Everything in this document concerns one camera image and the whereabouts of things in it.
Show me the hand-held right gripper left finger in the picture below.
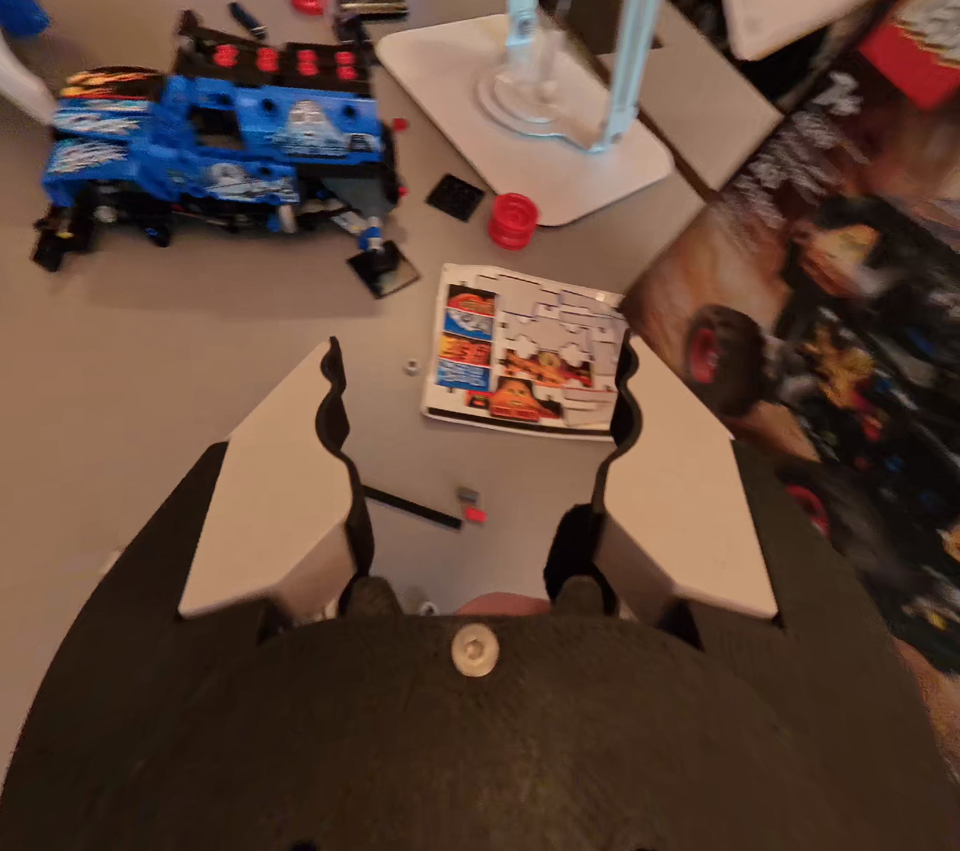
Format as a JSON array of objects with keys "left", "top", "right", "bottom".
[{"left": 178, "top": 335, "right": 376, "bottom": 620}]

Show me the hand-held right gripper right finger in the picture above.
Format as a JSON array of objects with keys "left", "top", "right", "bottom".
[{"left": 543, "top": 333, "right": 779, "bottom": 623}]

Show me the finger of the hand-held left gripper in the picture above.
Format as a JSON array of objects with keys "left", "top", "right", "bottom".
[{"left": 0, "top": 33, "right": 55, "bottom": 126}]

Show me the black and blue brick truck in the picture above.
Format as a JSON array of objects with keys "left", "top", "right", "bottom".
[{"left": 30, "top": 11, "right": 410, "bottom": 273}]

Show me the sticker sheet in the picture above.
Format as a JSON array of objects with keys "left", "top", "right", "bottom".
[{"left": 420, "top": 263, "right": 631, "bottom": 443}]

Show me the grey desk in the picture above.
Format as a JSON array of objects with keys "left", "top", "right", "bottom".
[{"left": 0, "top": 0, "right": 785, "bottom": 785}]

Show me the small dark brick pin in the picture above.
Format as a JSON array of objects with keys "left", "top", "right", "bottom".
[{"left": 227, "top": 1, "right": 269, "bottom": 41}]

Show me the long black brick axle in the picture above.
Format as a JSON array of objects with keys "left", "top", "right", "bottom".
[{"left": 363, "top": 485, "right": 464, "bottom": 531}]

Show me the printed toy set box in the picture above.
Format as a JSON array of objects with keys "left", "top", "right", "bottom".
[{"left": 621, "top": 0, "right": 960, "bottom": 792}]

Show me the black square tile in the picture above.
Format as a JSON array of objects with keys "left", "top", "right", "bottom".
[
  {"left": 424, "top": 173, "right": 487, "bottom": 223},
  {"left": 346, "top": 239, "right": 422, "bottom": 300}
]

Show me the white book stand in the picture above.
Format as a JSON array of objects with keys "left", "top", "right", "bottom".
[{"left": 375, "top": 0, "right": 721, "bottom": 227}]

